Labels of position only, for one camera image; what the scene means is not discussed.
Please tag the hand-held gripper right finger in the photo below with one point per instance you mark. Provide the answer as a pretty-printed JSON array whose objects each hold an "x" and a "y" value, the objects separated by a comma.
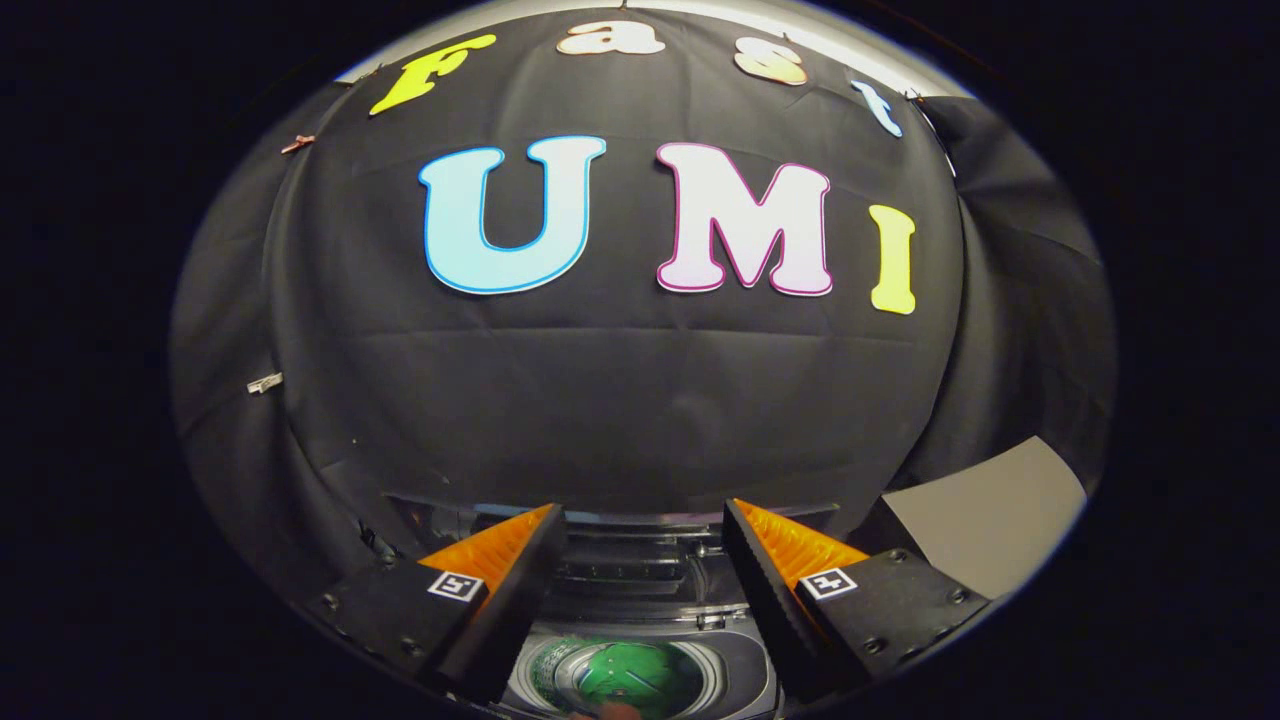
[{"x": 770, "y": 610}]

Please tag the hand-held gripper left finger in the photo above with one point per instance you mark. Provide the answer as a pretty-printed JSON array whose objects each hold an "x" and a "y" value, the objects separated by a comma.
[{"x": 515, "y": 610}]

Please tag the green polo shirt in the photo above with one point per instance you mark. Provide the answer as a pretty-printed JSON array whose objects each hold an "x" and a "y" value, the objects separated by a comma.
[{"x": 635, "y": 672}]

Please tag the black backdrop cloth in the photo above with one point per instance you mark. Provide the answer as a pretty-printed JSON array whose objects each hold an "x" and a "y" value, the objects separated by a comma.
[{"x": 620, "y": 400}]

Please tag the silver grey cabinet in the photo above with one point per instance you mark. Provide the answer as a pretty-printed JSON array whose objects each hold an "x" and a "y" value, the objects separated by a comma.
[{"x": 990, "y": 520}]

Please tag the small white clip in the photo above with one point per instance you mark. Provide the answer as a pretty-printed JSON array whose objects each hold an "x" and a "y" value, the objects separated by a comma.
[{"x": 265, "y": 383}]

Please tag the small red clip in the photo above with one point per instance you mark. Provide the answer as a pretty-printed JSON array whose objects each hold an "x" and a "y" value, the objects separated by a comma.
[{"x": 297, "y": 144}]

